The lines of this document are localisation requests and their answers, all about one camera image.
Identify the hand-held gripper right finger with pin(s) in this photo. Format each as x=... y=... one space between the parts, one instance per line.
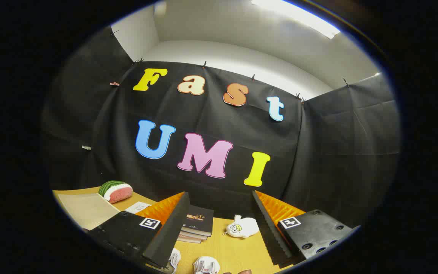
x=270 y=232

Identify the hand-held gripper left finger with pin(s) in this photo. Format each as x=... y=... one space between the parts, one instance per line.
x=169 y=232

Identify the white canvas shoe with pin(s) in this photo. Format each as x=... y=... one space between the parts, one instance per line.
x=174 y=258
x=205 y=265

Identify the beige fabric storage box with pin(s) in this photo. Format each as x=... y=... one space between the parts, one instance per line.
x=86 y=209

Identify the brown cover book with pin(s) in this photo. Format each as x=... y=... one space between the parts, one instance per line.
x=188 y=240

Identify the thick book with dark spine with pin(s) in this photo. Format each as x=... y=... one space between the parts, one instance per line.
x=194 y=236

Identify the white cartoon face plush toy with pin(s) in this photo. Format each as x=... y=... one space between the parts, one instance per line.
x=243 y=227

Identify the dark cover book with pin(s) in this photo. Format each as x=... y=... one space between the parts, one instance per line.
x=200 y=220

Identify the white portrait cover book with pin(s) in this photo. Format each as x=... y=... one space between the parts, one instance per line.
x=137 y=207

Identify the watermelon slice plush toy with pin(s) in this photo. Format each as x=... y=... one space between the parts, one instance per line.
x=118 y=193

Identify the ceiling light panel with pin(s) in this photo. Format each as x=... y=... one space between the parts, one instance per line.
x=299 y=15

